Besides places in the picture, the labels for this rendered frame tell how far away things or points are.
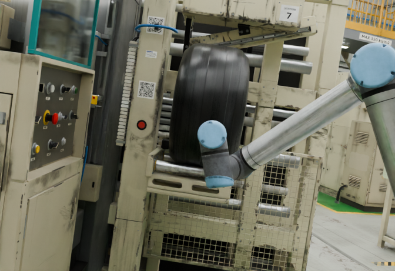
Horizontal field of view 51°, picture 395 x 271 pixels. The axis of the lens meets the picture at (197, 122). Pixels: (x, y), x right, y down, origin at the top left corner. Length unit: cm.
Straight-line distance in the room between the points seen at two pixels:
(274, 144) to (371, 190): 507
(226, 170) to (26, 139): 61
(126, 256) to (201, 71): 91
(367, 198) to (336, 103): 511
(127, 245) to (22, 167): 85
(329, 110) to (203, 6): 107
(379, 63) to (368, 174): 526
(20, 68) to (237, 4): 122
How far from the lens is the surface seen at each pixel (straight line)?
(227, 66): 174
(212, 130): 132
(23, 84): 131
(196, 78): 169
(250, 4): 219
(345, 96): 131
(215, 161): 133
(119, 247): 203
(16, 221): 136
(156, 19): 192
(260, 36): 230
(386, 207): 471
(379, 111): 115
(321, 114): 133
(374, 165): 635
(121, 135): 197
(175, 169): 182
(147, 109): 190
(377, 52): 115
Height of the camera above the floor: 120
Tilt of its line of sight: 3 degrees down
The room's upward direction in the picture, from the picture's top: 8 degrees clockwise
